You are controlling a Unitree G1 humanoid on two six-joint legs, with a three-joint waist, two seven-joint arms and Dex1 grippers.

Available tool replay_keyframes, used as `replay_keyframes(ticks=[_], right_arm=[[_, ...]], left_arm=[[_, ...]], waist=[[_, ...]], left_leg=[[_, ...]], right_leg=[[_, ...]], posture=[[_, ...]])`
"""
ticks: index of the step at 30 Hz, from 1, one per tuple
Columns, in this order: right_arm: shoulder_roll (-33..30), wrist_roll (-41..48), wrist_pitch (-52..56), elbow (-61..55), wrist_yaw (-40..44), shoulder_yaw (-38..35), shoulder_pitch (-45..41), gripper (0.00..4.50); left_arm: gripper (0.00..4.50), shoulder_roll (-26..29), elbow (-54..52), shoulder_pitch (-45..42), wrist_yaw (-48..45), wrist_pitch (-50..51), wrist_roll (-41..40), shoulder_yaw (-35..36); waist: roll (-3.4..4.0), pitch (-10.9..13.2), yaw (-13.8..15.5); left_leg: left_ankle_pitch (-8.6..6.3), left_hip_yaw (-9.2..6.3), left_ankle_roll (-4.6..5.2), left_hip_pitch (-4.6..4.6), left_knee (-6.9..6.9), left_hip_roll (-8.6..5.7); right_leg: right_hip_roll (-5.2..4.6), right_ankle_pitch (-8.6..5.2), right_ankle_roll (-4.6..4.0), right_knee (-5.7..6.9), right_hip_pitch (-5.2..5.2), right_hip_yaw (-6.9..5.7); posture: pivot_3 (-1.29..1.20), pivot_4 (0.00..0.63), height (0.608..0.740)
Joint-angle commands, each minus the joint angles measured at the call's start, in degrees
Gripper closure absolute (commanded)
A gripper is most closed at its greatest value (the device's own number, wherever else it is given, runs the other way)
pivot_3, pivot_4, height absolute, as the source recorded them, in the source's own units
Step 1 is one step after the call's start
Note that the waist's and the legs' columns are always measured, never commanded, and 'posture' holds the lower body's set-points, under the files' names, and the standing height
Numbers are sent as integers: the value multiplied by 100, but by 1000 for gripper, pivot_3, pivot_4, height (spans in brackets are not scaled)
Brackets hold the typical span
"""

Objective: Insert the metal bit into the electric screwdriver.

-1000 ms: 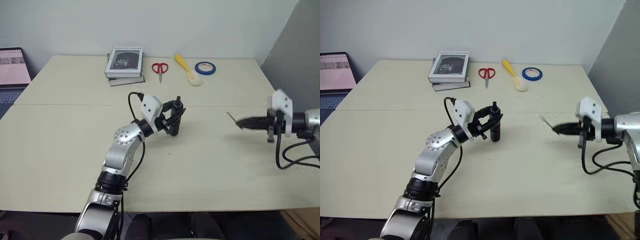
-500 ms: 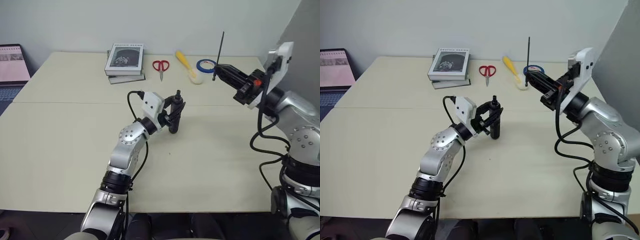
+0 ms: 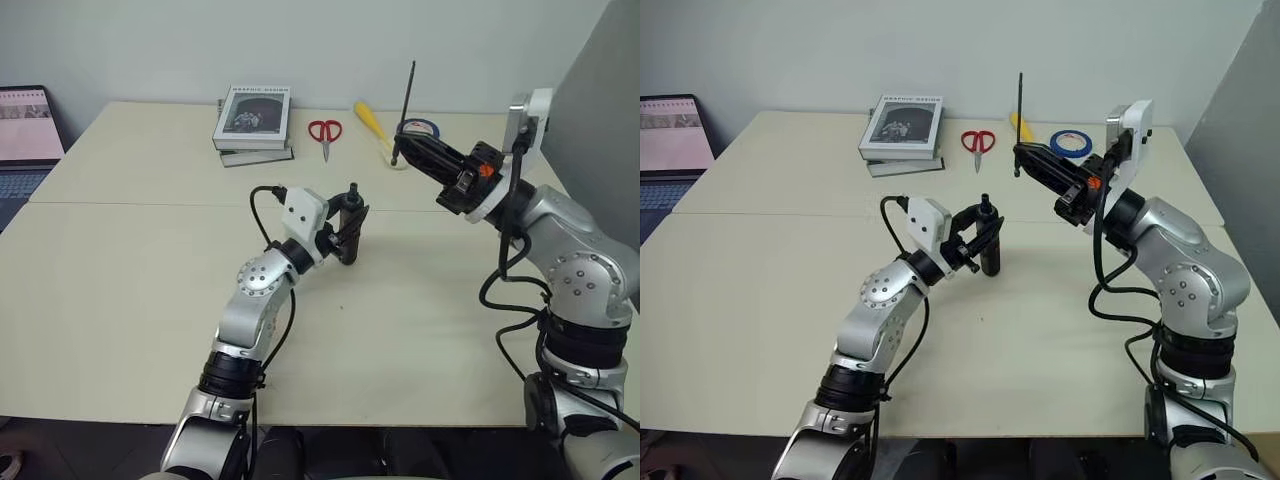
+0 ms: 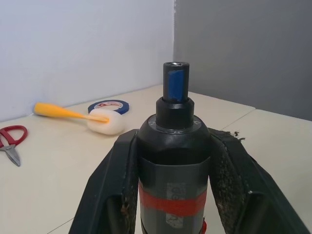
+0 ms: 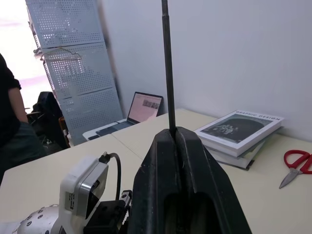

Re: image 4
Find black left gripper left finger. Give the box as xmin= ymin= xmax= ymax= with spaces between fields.
xmin=67 ymin=129 xmax=140 ymax=234

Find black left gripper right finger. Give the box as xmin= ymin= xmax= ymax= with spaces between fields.
xmin=206 ymin=128 xmax=312 ymax=234

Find black bottle with red tape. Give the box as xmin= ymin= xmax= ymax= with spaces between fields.
xmin=135 ymin=61 xmax=212 ymax=234

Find blue tape roll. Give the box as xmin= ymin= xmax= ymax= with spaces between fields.
xmin=87 ymin=99 xmax=131 ymax=115

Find yellow-handled white sponge brush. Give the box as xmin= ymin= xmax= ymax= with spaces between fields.
xmin=34 ymin=102 xmax=125 ymax=137

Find red-handled scissors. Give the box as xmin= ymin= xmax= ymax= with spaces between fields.
xmin=0 ymin=125 xmax=28 ymax=167

